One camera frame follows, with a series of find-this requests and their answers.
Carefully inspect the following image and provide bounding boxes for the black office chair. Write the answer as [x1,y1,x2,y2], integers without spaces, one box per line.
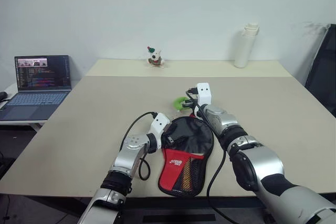
[304,23,336,119]

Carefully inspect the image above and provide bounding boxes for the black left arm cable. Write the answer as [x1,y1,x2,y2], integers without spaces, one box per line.
[121,111,159,182]

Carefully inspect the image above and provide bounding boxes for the white water bottle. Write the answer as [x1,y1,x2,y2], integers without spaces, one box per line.
[234,22,260,69]

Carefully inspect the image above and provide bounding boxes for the black cables on floor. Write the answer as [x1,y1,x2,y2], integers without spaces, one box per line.
[0,150,13,224]

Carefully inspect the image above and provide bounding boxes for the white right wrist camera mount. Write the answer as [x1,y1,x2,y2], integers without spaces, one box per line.
[196,82,213,105]

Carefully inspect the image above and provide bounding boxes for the green ring zipper pull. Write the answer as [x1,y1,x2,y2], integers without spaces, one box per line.
[172,96,193,112]

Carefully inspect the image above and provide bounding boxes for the plush dog toy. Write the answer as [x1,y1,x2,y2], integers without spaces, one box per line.
[146,45,166,68]

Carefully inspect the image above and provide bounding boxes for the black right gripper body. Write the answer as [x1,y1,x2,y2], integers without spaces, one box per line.
[187,98,200,110]

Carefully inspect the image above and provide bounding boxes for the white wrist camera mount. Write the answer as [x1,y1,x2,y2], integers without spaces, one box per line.
[196,82,213,105]
[150,112,172,137]

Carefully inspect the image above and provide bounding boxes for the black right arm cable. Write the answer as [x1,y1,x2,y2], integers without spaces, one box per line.
[185,87,266,224]

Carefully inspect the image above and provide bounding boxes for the open laptop computer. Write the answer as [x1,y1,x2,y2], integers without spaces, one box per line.
[0,55,73,123]

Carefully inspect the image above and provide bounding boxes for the black and red paddle case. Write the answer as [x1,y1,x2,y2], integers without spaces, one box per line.
[157,115,215,198]

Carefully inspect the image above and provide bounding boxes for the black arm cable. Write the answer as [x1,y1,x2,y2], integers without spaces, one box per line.
[121,111,159,182]
[185,87,266,224]

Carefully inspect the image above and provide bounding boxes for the dark rectangular panel under table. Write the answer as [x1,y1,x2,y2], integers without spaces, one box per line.
[142,214,216,224]

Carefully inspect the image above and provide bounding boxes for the white side table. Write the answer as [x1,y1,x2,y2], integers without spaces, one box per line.
[0,81,81,132]

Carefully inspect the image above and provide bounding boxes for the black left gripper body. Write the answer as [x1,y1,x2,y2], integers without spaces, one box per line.
[161,129,175,146]

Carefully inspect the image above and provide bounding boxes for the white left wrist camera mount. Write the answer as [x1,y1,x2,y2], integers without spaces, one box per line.
[150,112,172,137]

